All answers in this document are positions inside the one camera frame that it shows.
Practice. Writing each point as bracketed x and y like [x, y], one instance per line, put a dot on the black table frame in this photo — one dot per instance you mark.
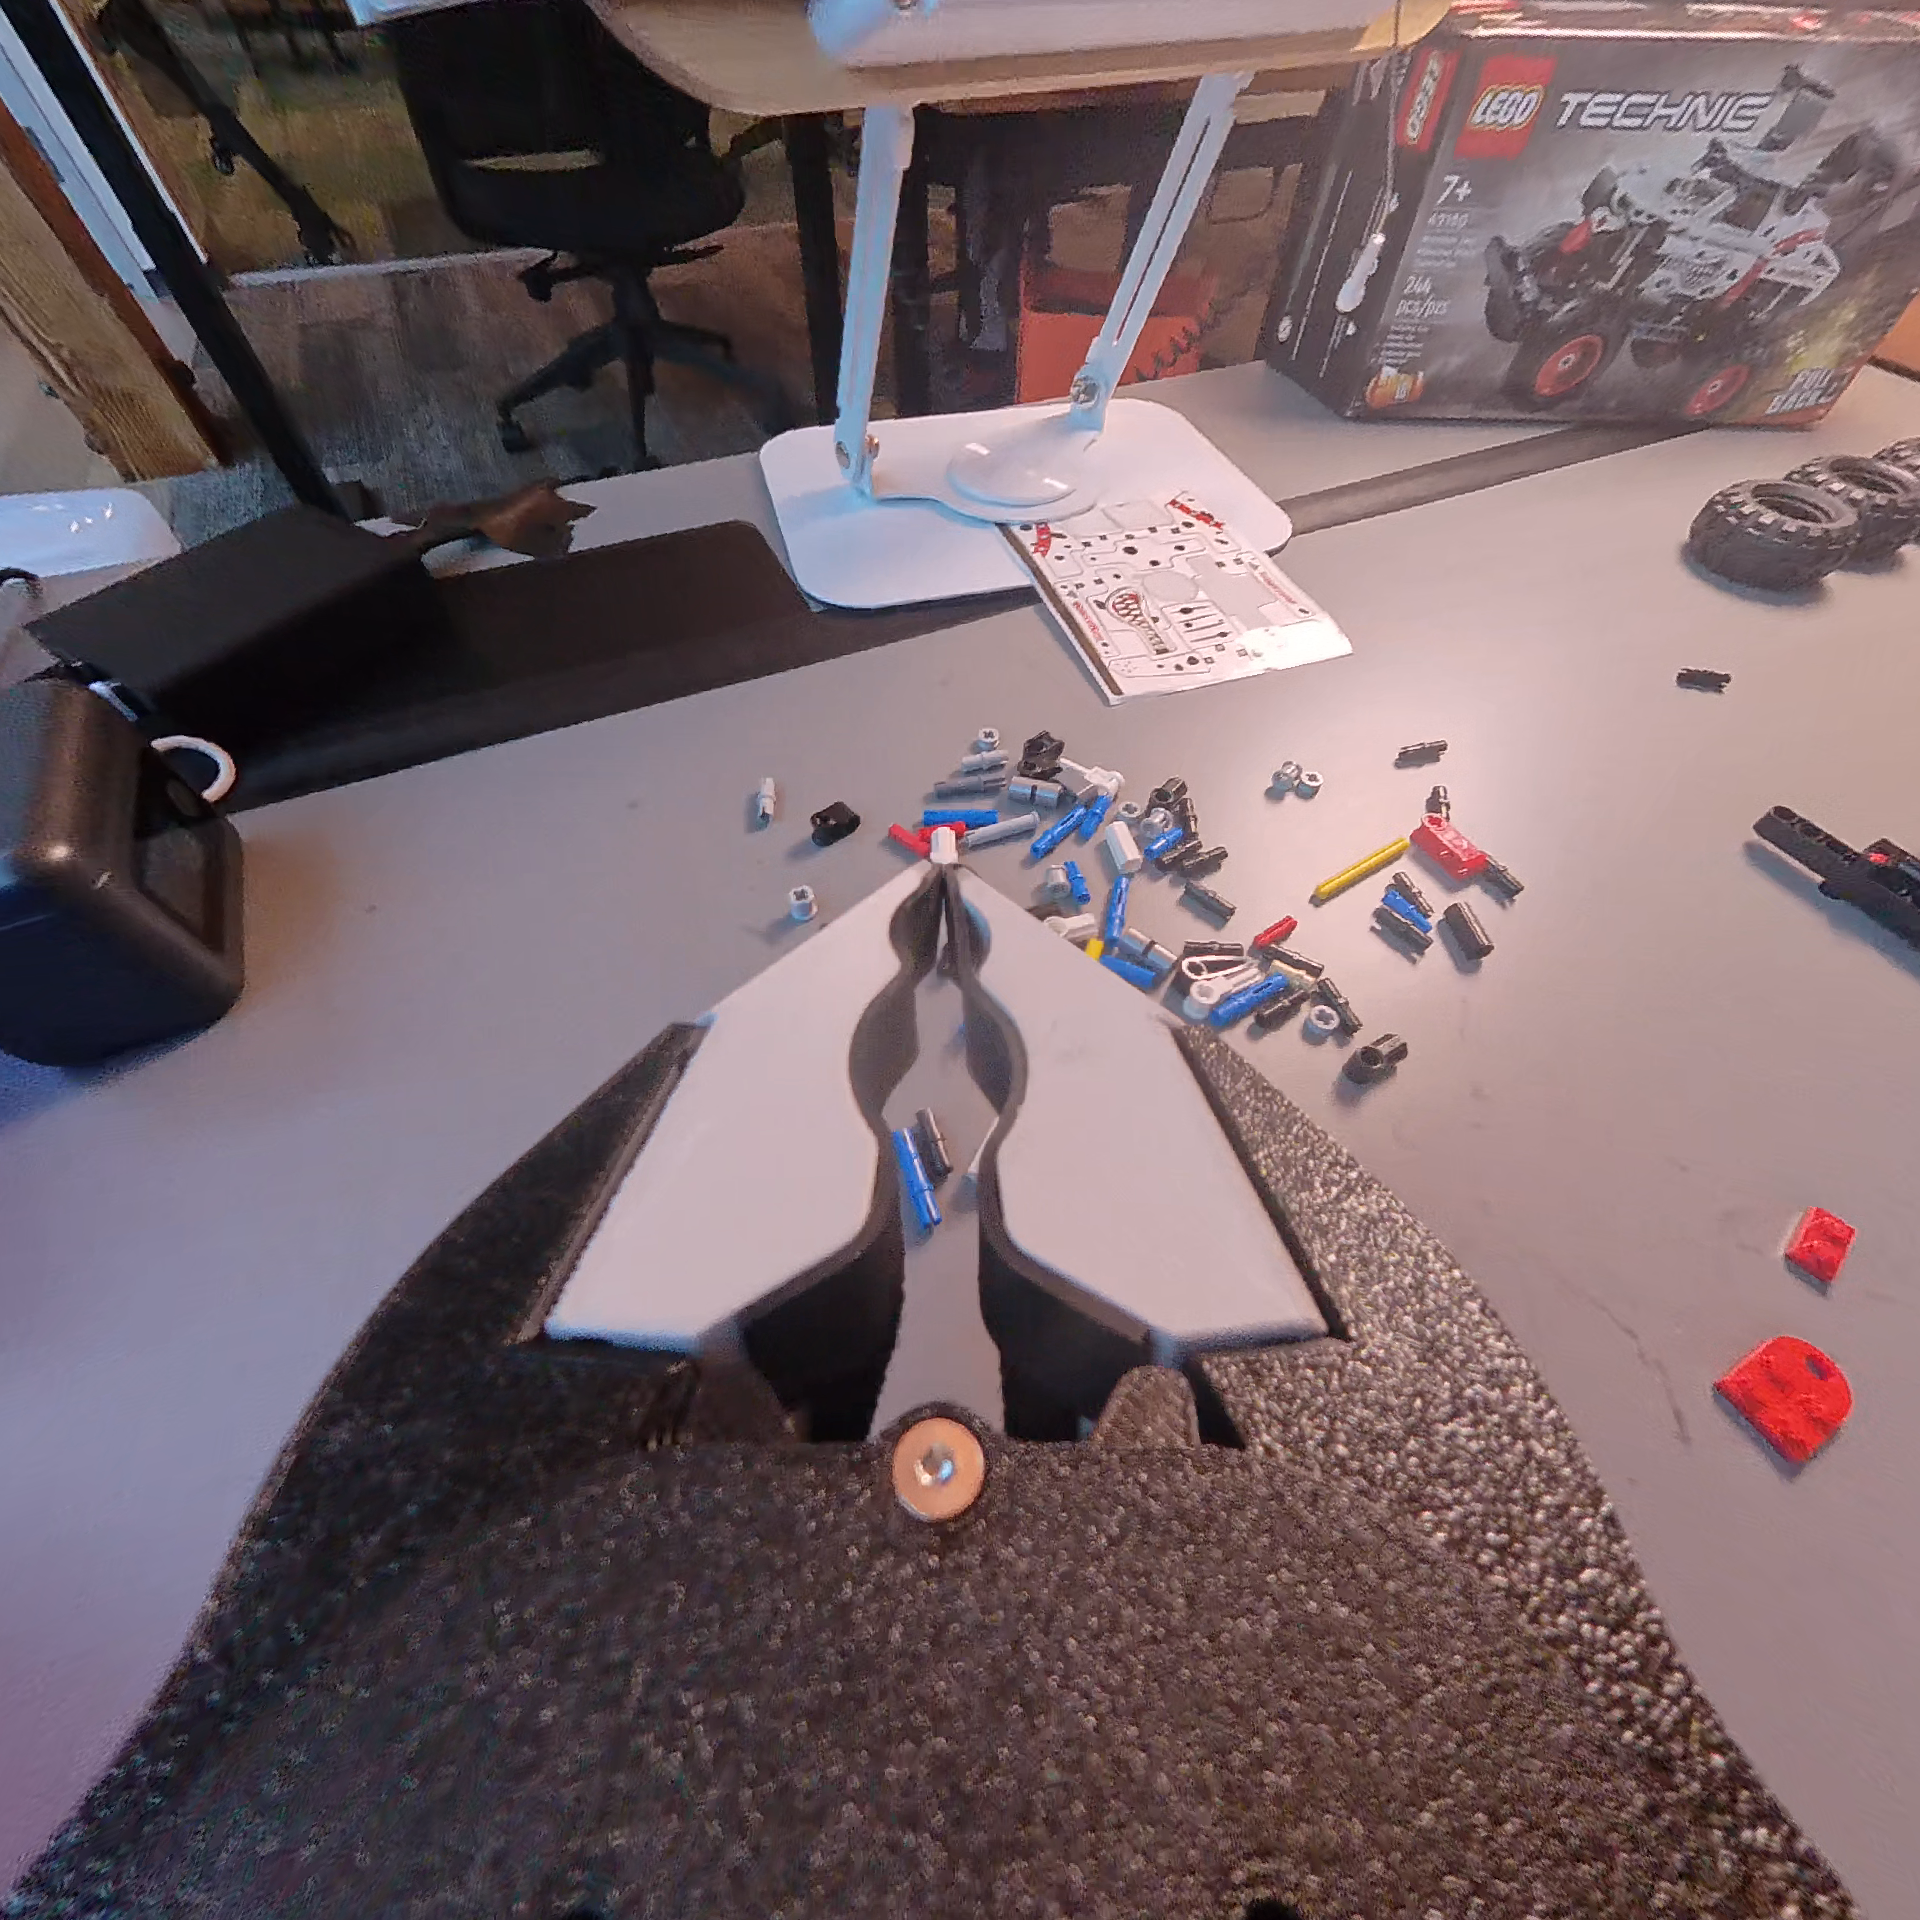
[210, 286]

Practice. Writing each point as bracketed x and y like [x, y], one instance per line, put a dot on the black tube connector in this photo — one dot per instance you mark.
[1466, 931]

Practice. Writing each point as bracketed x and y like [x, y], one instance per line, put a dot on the grey desk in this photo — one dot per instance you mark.
[452, 900]

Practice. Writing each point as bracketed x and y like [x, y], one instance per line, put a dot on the red rounded plate with hole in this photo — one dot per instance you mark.
[1786, 1397]

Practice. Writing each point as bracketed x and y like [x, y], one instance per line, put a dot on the red square stud plate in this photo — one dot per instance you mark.
[1821, 1246]

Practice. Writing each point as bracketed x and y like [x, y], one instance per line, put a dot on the brick vehicle model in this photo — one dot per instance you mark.
[1860, 869]

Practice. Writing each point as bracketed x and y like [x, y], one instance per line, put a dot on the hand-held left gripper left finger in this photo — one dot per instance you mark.
[721, 1184]

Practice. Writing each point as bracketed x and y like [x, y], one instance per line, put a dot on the black desk divider strip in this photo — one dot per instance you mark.
[629, 599]

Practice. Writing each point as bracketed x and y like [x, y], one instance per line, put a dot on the yellow brick axle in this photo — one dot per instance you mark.
[1362, 869]

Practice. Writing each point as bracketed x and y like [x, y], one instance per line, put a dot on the black angle connector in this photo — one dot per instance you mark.
[1374, 1058]

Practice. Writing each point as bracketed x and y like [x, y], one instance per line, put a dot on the black action camera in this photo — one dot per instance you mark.
[105, 900]

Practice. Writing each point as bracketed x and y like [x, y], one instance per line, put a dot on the black rubber tyre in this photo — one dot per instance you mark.
[1869, 503]
[1771, 531]

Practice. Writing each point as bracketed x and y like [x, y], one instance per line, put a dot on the orange background crate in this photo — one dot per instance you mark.
[1117, 322]

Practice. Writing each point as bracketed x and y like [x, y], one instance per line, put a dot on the printed paper sheet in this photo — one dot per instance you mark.
[1185, 599]

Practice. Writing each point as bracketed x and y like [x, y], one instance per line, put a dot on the small grey brick pieces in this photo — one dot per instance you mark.
[1298, 779]

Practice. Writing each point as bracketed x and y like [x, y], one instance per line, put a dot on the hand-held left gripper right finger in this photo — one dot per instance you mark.
[1154, 1184]

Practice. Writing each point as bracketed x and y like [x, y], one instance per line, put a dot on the black office chair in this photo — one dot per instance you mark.
[572, 167]

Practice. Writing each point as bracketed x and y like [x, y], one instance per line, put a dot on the dark cardboard box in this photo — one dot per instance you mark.
[1620, 225]

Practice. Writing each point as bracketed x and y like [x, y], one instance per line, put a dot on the white book stand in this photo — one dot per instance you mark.
[1050, 494]

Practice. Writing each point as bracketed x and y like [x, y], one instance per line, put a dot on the pile of small brick pieces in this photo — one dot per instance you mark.
[1117, 900]

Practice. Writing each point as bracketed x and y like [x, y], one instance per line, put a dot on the black and blue pins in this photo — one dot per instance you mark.
[1406, 908]

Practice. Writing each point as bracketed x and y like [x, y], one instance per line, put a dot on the black curved brick piece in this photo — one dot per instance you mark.
[835, 822]

